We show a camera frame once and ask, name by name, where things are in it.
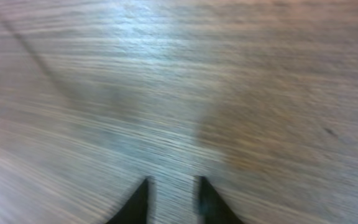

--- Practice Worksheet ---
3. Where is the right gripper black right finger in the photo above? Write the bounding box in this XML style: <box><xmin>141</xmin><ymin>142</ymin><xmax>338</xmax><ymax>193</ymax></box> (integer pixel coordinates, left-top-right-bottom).
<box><xmin>197</xmin><ymin>176</ymin><xmax>244</xmax><ymax>224</ymax></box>

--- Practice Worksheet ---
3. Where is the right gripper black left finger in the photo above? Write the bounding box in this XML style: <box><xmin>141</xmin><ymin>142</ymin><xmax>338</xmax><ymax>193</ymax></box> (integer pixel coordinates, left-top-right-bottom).
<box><xmin>105</xmin><ymin>177</ymin><xmax>150</xmax><ymax>224</ymax></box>

